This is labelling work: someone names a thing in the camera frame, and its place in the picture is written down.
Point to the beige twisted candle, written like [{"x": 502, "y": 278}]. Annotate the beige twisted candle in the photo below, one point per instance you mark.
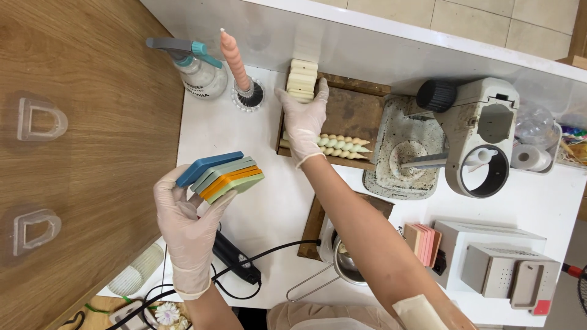
[
  {"x": 346, "y": 139},
  {"x": 341, "y": 153}
]

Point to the brown wooden tray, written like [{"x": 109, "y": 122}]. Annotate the brown wooden tray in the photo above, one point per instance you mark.
[{"x": 353, "y": 114}]

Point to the stained metal tray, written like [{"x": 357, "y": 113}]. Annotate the stained metal tray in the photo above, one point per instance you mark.
[{"x": 399, "y": 137}]

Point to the person's left hand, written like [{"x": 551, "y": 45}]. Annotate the person's left hand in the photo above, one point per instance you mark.
[{"x": 185, "y": 229}]

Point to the amber wax tile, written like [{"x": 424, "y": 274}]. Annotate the amber wax tile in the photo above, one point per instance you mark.
[{"x": 245, "y": 177}]

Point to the ribbed white cylinder candle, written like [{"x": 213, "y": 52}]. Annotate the ribbed white cylinder candle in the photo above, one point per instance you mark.
[{"x": 135, "y": 271}]

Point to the white power adaptor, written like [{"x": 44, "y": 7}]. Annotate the white power adaptor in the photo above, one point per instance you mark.
[{"x": 127, "y": 316}]

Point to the white machine with black knob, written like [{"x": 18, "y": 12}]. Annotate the white machine with black knob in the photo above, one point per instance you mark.
[{"x": 481, "y": 114}]

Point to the white hot plate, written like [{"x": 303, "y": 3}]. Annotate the white hot plate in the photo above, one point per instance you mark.
[{"x": 326, "y": 238}]

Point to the metal spatula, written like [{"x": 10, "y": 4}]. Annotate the metal spatula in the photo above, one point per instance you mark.
[{"x": 426, "y": 161}]

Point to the pink twisted taper candle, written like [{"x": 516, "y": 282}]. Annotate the pink twisted taper candle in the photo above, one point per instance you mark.
[{"x": 235, "y": 59}]

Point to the clear plastic storage container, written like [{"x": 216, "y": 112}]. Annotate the clear plastic storage container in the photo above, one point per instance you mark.
[{"x": 562, "y": 133}]

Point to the person's right hand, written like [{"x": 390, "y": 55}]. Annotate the person's right hand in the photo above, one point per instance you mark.
[{"x": 305, "y": 128}]

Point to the white flower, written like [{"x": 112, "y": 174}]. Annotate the white flower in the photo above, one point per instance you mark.
[{"x": 168, "y": 314}]

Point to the person's beige clothing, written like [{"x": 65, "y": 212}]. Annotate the person's beige clothing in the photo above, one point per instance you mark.
[{"x": 321, "y": 318}]

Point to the white tape roll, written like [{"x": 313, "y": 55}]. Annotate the white tape roll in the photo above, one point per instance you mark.
[{"x": 529, "y": 158}]

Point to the black electric tool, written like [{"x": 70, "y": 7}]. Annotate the black electric tool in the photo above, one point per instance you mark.
[{"x": 231, "y": 256}]

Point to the sage green wax tile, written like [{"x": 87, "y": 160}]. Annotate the sage green wax tile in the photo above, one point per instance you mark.
[{"x": 229, "y": 165}]

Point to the grey teal wax tile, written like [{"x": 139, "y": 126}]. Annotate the grey teal wax tile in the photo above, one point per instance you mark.
[{"x": 236, "y": 169}]

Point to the clear spray bottle teal nozzle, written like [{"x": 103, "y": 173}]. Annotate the clear spray bottle teal nozzle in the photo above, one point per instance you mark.
[{"x": 201, "y": 73}]

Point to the clear arch silicone mould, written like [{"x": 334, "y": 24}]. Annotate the clear arch silicone mould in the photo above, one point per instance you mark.
[
  {"x": 41, "y": 120},
  {"x": 35, "y": 231}
]

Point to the row of pink wax tiles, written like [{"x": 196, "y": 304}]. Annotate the row of pink wax tiles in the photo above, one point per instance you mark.
[{"x": 424, "y": 243}]

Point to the pale green twisted candle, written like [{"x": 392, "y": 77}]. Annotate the pale green twisted candle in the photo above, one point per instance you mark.
[{"x": 344, "y": 145}]

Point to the black fan with red part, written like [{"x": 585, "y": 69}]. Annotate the black fan with red part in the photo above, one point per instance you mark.
[{"x": 580, "y": 284}]

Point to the orange wax tile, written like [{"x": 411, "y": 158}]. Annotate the orange wax tile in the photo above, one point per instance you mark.
[{"x": 241, "y": 173}]

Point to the light green wax tile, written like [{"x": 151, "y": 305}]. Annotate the light green wax tile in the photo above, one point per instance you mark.
[{"x": 245, "y": 183}]

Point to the brown wooden board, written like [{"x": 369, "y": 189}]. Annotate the brown wooden board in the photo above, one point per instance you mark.
[{"x": 312, "y": 220}]

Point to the white box appliance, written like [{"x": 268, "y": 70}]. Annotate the white box appliance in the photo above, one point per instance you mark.
[{"x": 463, "y": 238}]

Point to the stack of cream wax blocks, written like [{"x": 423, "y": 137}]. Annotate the stack of cream wax blocks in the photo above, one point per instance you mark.
[{"x": 301, "y": 80}]

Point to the glass candle holder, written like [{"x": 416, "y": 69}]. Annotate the glass candle holder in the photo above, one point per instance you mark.
[{"x": 251, "y": 98}]

